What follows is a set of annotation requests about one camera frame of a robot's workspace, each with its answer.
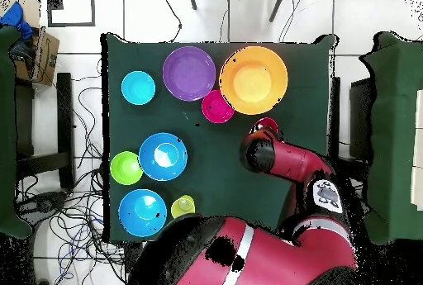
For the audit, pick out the large orange bowl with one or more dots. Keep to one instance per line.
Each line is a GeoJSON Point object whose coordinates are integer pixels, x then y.
{"type": "Point", "coordinates": [252, 80]}

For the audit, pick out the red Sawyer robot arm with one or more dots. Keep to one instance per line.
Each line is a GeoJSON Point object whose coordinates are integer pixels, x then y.
{"type": "Point", "coordinates": [290, 162]}

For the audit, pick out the dark green tablecloth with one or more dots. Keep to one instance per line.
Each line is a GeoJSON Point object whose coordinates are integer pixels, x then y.
{"type": "Point", "coordinates": [211, 172]}

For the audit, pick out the small red bowl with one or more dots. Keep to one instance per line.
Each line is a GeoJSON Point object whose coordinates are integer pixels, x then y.
{"type": "Point", "coordinates": [216, 108]}

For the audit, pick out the red cup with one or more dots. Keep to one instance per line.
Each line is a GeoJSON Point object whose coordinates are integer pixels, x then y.
{"type": "Point", "coordinates": [269, 123]}

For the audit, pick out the yellow cup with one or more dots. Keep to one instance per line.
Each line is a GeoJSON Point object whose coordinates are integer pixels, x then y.
{"type": "Point", "coordinates": [182, 206]}

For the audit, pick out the large purple bowl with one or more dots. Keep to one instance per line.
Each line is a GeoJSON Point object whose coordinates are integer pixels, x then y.
{"type": "Point", "coordinates": [189, 73]}

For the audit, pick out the small green bowl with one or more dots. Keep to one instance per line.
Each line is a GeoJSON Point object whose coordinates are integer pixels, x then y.
{"type": "Point", "coordinates": [126, 168]}

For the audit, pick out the small light blue bowl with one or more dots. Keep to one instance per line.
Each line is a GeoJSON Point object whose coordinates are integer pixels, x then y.
{"type": "Point", "coordinates": [138, 87]}

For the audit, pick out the black stand base with knob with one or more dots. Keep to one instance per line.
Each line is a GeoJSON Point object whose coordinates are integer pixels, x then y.
{"type": "Point", "coordinates": [43, 204]}

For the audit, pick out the cardboard box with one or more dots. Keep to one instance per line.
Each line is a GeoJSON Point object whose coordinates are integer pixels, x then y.
{"type": "Point", "coordinates": [49, 57]}

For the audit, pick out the green covered side table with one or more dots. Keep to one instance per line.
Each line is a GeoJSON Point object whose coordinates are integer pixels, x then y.
{"type": "Point", "coordinates": [6, 133]}
{"type": "Point", "coordinates": [396, 133]}

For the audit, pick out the blue cloth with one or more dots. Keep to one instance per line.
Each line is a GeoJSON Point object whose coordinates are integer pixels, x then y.
{"type": "Point", "coordinates": [15, 17]}

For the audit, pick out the black bench frame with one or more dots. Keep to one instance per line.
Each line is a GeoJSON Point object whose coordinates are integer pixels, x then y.
{"type": "Point", "coordinates": [64, 116]}

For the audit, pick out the black side frame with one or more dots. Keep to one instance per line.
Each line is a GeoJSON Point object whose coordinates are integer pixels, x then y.
{"type": "Point", "coordinates": [360, 116]}

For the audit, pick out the black square floor frame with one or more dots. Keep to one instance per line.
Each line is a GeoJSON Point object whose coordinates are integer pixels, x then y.
{"type": "Point", "coordinates": [54, 0]}

